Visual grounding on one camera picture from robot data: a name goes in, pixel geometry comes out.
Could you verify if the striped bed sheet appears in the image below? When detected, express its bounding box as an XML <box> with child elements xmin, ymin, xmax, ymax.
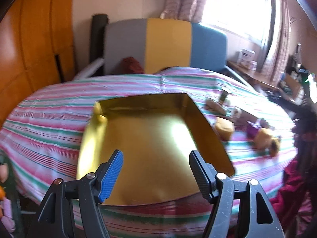
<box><xmin>1</xmin><ymin>67</ymin><xmax>297</xmax><ymax>237</ymax></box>

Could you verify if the wooden side shelf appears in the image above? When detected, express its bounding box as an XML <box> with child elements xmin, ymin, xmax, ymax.
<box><xmin>227</xmin><ymin>61</ymin><xmax>278</xmax><ymax>91</ymax></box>

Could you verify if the tricolour headboard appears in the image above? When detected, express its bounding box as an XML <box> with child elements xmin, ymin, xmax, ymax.
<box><xmin>104</xmin><ymin>18</ymin><xmax>227</xmax><ymax>75</ymax></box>

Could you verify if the white box on shelf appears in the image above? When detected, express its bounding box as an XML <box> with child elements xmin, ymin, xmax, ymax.
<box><xmin>237</xmin><ymin>49</ymin><xmax>255</xmax><ymax>69</ymax></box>

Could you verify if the green cracker packet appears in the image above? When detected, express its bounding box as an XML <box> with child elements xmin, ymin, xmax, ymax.
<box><xmin>206</xmin><ymin>98</ymin><xmax>227</xmax><ymax>115</ymax></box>

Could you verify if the purple triangular snack packet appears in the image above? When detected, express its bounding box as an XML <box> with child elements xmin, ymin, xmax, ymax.
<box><xmin>247</xmin><ymin>120</ymin><xmax>261</xmax><ymax>139</ymax></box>

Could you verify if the yellow towel with red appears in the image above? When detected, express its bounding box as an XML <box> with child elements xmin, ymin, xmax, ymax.
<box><xmin>254</xmin><ymin>128</ymin><xmax>281</xmax><ymax>157</ymax></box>

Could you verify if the green medicine box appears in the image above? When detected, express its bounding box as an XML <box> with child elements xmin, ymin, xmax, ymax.
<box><xmin>218</xmin><ymin>89</ymin><xmax>229</xmax><ymax>105</ymax></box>

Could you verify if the dark red pillow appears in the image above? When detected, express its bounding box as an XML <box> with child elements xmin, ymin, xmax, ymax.
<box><xmin>120</xmin><ymin>57</ymin><xmax>144</xmax><ymax>74</ymax></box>

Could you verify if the white cardboard box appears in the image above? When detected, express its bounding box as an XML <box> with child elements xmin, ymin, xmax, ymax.
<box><xmin>235</xmin><ymin>107</ymin><xmax>260</xmax><ymax>125</ymax></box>

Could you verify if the orange wooden wardrobe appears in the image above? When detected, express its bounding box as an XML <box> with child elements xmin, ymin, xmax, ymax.
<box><xmin>1</xmin><ymin>0</ymin><xmax>76</xmax><ymax>123</ymax></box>

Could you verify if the gold tin box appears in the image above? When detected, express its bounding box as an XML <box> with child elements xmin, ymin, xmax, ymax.
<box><xmin>77</xmin><ymin>93</ymin><xmax>235</xmax><ymax>206</ymax></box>

